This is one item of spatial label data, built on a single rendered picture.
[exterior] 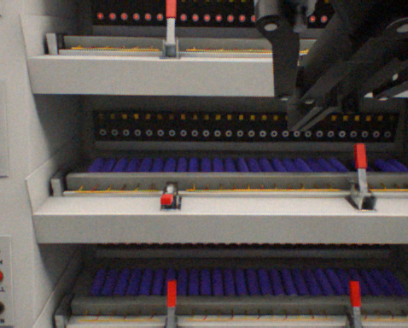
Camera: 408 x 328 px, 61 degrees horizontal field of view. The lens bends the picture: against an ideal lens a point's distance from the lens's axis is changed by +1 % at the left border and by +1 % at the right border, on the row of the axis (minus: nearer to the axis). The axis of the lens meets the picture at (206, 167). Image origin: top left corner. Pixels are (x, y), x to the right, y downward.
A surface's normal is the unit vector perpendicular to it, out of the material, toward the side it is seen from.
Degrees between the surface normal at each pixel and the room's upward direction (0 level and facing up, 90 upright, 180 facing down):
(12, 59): 90
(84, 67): 107
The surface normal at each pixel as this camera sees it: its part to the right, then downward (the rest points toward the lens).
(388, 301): 0.01, -0.93
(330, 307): 0.02, 0.37
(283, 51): 0.00, 0.99
